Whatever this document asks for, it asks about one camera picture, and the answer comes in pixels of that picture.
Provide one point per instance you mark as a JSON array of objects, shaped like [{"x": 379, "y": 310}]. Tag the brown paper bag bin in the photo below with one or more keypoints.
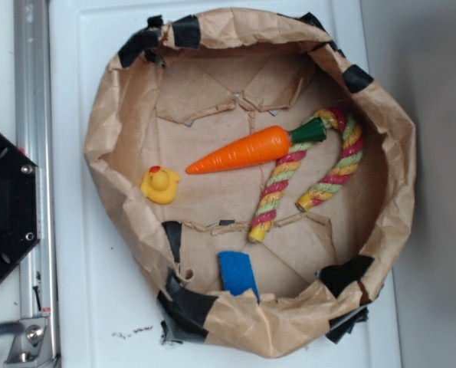
[{"x": 176, "y": 92}]

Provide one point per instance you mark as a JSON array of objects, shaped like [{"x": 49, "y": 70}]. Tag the orange plastic carrot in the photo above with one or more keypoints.
[{"x": 263, "y": 146}]

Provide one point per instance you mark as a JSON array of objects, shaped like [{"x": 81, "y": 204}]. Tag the aluminium extrusion rail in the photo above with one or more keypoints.
[{"x": 38, "y": 270}]

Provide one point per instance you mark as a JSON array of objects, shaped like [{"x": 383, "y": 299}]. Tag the white tray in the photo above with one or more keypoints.
[{"x": 108, "y": 314}]

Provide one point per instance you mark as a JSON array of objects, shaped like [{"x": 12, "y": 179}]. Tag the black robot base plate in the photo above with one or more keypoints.
[{"x": 18, "y": 207}]

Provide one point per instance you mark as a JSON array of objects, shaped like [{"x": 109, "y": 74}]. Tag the yellow rubber duck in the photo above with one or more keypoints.
[{"x": 160, "y": 184}]

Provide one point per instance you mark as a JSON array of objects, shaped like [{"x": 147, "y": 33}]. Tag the metal corner bracket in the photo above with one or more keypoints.
[{"x": 34, "y": 347}]

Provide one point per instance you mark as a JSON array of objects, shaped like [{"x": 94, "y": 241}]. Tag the blue sponge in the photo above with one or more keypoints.
[{"x": 237, "y": 273}]

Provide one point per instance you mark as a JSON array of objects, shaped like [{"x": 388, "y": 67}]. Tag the multicolour twisted rope toy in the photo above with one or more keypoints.
[{"x": 274, "y": 189}]

